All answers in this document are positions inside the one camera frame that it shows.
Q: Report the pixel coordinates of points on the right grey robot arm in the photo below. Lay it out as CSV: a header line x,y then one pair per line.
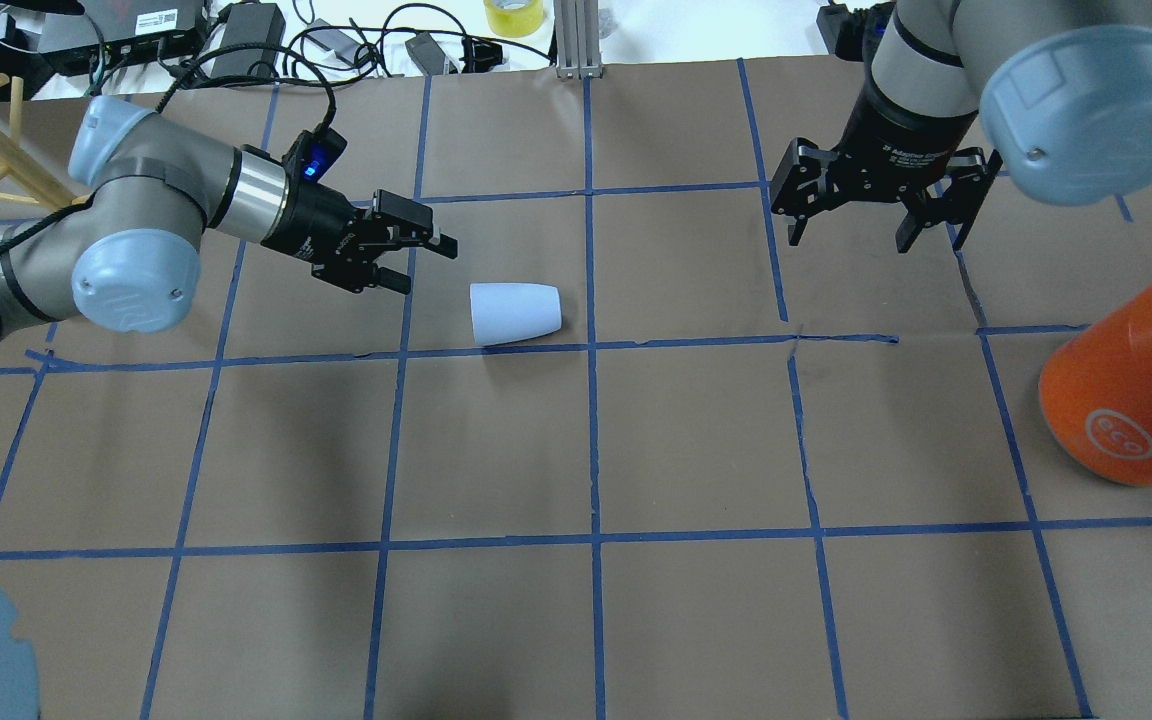
x,y
1057,93

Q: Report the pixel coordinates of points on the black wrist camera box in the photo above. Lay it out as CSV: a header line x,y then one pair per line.
x,y
313,153

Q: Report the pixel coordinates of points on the aluminium frame post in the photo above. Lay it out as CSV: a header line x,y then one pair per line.
x,y
576,35

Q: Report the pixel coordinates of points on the white blue plastic cup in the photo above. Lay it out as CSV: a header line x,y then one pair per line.
x,y
511,312

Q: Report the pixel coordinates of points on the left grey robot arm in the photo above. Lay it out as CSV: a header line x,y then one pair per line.
x,y
128,258

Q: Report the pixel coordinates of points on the orange cylindrical container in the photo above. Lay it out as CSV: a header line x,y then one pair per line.
x,y
1095,395

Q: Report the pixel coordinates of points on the black power adapter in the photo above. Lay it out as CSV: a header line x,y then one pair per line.
x,y
242,24

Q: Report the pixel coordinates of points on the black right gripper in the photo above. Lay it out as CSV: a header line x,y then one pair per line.
x,y
904,135

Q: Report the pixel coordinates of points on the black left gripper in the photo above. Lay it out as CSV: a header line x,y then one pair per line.
x,y
308,222

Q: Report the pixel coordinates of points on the yellow tape roll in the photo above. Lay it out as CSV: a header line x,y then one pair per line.
x,y
514,19

